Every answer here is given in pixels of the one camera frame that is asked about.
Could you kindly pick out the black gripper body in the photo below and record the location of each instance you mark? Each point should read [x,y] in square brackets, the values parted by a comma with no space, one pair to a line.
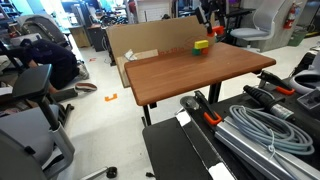
[201,15]

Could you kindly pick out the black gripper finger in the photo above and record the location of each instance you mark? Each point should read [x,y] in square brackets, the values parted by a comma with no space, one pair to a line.
[209,29]

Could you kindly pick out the orange arch block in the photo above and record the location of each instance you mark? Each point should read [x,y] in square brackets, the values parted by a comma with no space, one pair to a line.
[218,30]

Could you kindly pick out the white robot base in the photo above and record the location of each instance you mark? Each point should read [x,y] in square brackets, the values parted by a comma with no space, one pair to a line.
[306,75]

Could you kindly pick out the small orange block under yellow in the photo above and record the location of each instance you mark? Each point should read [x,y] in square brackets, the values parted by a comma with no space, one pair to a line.
[205,51]

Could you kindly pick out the green block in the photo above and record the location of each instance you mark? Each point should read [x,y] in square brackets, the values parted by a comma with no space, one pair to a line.
[196,52]

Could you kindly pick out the white office chair background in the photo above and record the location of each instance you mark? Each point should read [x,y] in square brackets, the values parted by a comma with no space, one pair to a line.
[262,36]

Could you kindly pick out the large cardboard sheet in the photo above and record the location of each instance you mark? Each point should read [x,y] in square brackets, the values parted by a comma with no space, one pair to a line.
[165,36]

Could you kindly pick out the wooden table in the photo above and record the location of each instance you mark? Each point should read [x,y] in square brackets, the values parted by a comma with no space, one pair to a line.
[161,77]

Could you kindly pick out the red fire extinguisher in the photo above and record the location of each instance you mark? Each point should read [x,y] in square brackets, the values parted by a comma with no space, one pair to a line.
[290,17]

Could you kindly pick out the green bin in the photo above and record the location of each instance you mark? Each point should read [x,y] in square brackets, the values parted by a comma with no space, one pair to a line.
[297,37]

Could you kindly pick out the black foreground platform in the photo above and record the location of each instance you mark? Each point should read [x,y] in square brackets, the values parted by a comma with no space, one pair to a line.
[181,153]

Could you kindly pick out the person in black clothes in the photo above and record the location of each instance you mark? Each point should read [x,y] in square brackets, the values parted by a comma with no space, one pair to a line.
[65,65]

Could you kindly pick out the grey office chair foreground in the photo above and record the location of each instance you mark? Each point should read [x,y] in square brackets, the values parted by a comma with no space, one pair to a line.
[33,143]

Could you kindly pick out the right orange-handled clamp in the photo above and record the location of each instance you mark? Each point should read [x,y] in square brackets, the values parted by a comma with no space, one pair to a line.
[281,86]

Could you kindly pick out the orange-handled clamp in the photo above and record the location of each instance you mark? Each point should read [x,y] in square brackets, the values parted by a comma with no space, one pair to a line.
[199,102]
[281,86]

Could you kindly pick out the left orange-handled clamp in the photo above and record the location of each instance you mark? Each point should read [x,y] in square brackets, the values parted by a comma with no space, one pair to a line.
[199,102]

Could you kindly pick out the black ribbed handle tool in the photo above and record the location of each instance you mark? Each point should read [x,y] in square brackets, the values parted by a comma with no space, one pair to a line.
[268,101]

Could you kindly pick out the aluminium extrusion rail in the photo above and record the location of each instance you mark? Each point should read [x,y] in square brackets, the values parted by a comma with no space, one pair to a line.
[260,157]

